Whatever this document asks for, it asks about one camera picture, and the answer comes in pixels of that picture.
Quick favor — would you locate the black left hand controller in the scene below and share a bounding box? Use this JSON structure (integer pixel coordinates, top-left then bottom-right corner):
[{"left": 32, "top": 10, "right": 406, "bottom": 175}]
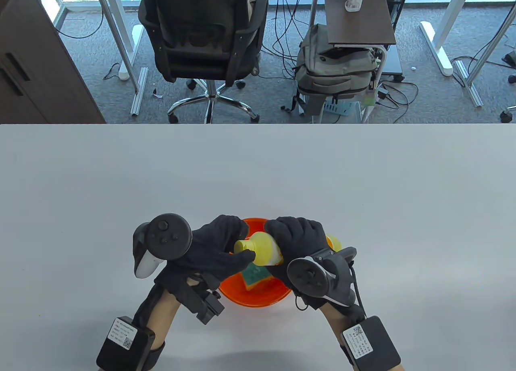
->
[{"left": 133, "top": 213, "right": 192, "bottom": 279}]

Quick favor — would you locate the black mesh office chair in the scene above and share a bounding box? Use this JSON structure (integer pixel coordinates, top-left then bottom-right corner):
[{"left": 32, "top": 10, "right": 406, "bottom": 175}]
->
[{"left": 136, "top": 0, "right": 269, "bottom": 124}]

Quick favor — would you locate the black right forearm sensor box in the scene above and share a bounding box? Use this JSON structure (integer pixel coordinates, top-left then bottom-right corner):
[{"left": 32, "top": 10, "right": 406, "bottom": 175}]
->
[{"left": 341, "top": 316, "right": 402, "bottom": 371}]

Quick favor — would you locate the black left forearm sensor box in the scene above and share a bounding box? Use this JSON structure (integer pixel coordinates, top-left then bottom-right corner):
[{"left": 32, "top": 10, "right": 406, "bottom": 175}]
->
[{"left": 96, "top": 316, "right": 166, "bottom": 371}]

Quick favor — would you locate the grey backpack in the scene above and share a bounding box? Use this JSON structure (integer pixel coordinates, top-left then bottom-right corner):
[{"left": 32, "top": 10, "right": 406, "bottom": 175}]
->
[{"left": 293, "top": 23, "right": 379, "bottom": 101}]

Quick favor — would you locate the black cable bundle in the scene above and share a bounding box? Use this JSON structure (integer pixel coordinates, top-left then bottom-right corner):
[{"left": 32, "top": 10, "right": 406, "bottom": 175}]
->
[{"left": 258, "top": 0, "right": 311, "bottom": 81}]

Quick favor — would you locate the person's left forearm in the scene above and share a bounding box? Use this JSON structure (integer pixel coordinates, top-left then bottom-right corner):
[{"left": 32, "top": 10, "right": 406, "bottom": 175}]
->
[{"left": 133, "top": 284, "right": 182, "bottom": 347}]

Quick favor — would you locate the black right hand controller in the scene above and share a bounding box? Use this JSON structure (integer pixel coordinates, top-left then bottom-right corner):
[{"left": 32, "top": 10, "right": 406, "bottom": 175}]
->
[{"left": 287, "top": 247, "right": 358, "bottom": 307}]

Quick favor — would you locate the black computer tower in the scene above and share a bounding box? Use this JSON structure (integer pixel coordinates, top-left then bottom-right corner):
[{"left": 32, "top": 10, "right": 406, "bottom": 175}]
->
[{"left": 383, "top": 0, "right": 408, "bottom": 33}]

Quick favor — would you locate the green and yellow sponge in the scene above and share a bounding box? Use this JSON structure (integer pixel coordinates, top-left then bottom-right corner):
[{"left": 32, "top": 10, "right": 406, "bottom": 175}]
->
[{"left": 241, "top": 263, "right": 275, "bottom": 292}]

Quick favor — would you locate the yellow dish soap bottle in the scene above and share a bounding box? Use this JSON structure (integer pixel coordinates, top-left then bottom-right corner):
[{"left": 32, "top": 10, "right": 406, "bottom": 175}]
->
[{"left": 234, "top": 232, "right": 343, "bottom": 267}]

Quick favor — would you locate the person's left hand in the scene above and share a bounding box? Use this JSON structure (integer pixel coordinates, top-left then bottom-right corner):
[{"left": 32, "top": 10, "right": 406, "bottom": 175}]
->
[{"left": 154, "top": 215, "right": 257, "bottom": 296}]

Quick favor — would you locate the black hand controller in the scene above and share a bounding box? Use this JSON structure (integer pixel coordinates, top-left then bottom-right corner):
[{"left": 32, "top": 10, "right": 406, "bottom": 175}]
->
[
  {"left": 133, "top": 213, "right": 192, "bottom": 279},
  {"left": 287, "top": 247, "right": 358, "bottom": 307}
]

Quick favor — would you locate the person's right hand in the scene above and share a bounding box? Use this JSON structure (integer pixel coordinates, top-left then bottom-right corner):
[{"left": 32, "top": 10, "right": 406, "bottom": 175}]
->
[{"left": 264, "top": 216, "right": 328, "bottom": 311}]

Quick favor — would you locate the black wheeled platform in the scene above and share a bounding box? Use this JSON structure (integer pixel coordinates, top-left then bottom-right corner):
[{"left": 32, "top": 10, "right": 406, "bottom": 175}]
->
[{"left": 379, "top": 46, "right": 405, "bottom": 83}]

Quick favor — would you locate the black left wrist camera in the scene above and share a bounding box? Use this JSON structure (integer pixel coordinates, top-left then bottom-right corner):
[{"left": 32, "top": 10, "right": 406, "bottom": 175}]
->
[{"left": 177, "top": 278, "right": 225, "bottom": 325}]

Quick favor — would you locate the white desk leg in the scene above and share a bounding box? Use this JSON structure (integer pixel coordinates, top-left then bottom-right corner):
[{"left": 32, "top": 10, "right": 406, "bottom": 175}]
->
[
  {"left": 93, "top": 0, "right": 144, "bottom": 81},
  {"left": 419, "top": 0, "right": 474, "bottom": 77}
]

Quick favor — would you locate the aluminium frame leg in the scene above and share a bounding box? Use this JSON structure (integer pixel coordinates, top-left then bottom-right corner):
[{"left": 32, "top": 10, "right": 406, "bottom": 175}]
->
[{"left": 454, "top": 0, "right": 516, "bottom": 107}]

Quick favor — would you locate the dark brown side table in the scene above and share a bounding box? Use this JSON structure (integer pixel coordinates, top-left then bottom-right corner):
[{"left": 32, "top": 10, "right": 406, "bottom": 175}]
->
[{"left": 324, "top": 0, "right": 397, "bottom": 123}]

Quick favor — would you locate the orange plastic bowl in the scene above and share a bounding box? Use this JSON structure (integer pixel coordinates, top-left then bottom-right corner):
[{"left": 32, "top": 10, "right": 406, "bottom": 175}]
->
[{"left": 218, "top": 218, "right": 293, "bottom": 308}]

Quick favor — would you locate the dark brown cabinet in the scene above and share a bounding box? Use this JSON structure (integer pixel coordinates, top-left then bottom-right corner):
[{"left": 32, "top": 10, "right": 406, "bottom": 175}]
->
[{"left": 0, "top": 0, "right": 106, "bottom": 124}]

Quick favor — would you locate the short aluminium profile bar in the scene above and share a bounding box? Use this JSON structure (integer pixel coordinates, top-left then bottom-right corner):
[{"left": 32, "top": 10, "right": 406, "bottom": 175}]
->
[{"left": 130, "top": 67, "right": 149, "bottom": 117}]

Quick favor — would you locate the black chair base with casters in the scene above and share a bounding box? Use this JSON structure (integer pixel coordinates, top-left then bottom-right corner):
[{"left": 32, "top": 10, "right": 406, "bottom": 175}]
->
[{"left": 500, "top": 50, "right": 516, "bottom": 123}]

